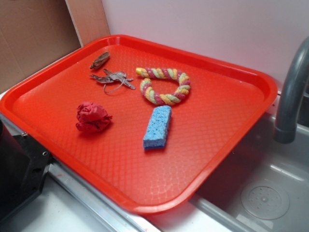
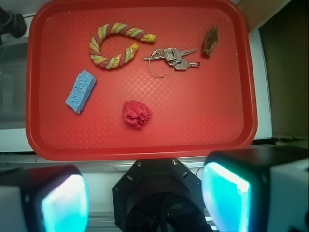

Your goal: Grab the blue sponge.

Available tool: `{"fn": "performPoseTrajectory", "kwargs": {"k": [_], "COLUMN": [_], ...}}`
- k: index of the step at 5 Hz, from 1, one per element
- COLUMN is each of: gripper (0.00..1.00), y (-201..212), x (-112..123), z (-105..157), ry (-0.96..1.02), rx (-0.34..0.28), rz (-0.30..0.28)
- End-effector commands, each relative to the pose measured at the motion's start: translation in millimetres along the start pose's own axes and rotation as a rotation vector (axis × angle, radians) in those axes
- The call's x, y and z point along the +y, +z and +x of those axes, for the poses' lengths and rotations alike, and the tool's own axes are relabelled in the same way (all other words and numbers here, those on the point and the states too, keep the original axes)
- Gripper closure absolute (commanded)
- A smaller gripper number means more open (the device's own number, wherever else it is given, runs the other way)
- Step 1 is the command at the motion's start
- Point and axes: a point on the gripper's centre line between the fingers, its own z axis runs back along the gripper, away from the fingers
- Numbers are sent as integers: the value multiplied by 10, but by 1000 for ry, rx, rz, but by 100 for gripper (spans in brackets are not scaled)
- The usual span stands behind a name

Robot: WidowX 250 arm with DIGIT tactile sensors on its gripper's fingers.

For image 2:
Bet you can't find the red plastic tray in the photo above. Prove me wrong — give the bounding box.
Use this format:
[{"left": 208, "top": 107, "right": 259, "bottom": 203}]
[{"left": 26, "top": 0, "right": 257, "bottom": 161}]

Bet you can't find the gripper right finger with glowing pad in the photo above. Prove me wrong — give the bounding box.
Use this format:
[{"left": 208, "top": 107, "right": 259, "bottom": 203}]
[{"left": 201, "top": 146, "right": 309, "bottom": 232}]

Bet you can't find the clear plastic bin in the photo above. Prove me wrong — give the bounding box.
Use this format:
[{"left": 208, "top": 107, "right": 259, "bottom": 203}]
[{"left": 0, "top": 39, "right": 28, "bottom": 129}]

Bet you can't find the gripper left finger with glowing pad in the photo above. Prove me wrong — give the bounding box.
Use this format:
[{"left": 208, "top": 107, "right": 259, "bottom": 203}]
[{"left": 0, "top": 165, "right": 90, "bottom": 232}]

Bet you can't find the multicolour twisted rope toy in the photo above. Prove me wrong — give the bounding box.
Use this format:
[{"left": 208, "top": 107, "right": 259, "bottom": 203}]
[{"left": 89, "top": 22, "right": 157, "bottom": 70}]

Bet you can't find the black knob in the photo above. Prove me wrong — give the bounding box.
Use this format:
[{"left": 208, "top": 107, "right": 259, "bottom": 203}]
[{"left": 0, "top": 7, "right": 27, "bottom": 45}]

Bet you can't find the blue sponge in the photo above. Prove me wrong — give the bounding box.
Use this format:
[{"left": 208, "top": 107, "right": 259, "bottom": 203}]
[{"left": 65, "top": 70, "right": 96, "bottom": 114}]

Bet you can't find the silver key bunch on ring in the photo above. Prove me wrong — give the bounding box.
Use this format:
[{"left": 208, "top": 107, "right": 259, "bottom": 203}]
[{"left": 142, "top": 47, "right": 201, "bottom": 78}]

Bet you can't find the black octagonal mount plate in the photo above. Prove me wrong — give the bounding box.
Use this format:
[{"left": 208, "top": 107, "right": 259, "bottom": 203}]
[{"left": 112, "top": 158, "right": 213, "bottom": 232}]

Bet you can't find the brown wood chunk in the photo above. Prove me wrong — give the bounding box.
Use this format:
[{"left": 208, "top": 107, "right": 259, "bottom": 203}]
[{"left": 203, "top": 26, "right": 219, "bottom": 57}]

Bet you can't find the crumpled red paper ball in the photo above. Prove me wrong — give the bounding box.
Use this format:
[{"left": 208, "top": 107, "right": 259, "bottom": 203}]
[{"left": 122, "top": 100, "right": 153, "bottom": 130}]

